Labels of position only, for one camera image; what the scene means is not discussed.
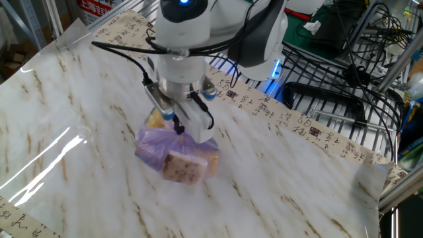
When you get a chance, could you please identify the thin metal rod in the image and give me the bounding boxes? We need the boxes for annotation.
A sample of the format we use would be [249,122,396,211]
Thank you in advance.
[309,108,395,132]

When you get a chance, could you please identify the crumpled white tissue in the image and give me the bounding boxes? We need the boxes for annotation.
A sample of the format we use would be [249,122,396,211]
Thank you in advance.
[303,20,323,36]

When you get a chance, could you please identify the beige calligraphy print cloth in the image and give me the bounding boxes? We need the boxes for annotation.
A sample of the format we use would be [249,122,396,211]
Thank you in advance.
[0,9,409,238]

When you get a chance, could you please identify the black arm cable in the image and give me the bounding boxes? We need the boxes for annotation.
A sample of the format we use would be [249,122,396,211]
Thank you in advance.
[91,28,244,89]

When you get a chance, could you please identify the aluminium frame rail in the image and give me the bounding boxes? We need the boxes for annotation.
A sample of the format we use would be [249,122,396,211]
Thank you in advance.
[377,164,423,215]

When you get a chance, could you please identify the red and white carton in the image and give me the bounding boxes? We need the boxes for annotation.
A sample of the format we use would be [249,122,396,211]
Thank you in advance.
[76,0,126,26]

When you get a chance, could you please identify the purple plastic bag of items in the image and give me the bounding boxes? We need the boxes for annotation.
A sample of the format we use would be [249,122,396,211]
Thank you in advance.
[134,107,221,184]

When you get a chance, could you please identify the glossy marble pattern sheet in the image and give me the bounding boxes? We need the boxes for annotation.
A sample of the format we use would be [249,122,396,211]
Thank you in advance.
[0,18,387,238]

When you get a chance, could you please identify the slanted aluminium profile post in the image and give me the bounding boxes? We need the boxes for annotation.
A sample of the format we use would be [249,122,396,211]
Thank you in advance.
[375,32,423,94]

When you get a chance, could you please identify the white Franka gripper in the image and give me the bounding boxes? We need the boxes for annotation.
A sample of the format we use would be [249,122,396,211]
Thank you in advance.
[171,95,215,143]

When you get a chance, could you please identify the black flat device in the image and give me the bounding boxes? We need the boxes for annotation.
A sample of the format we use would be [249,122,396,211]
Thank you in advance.
[315,11,360,58]

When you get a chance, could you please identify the blue-grey perforated shelf post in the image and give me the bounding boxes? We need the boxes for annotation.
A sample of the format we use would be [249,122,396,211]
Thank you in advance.
[0,0,48,51]

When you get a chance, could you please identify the green mat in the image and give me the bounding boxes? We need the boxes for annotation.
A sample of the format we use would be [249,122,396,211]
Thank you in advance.
[283,0,353,61]

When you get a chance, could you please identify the tangled black cable bundle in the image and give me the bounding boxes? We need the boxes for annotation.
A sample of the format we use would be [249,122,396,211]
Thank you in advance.
[282,0,417,163]

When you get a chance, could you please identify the red handled screwdriver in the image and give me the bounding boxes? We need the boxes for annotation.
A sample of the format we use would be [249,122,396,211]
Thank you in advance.
[284,7,313,22]

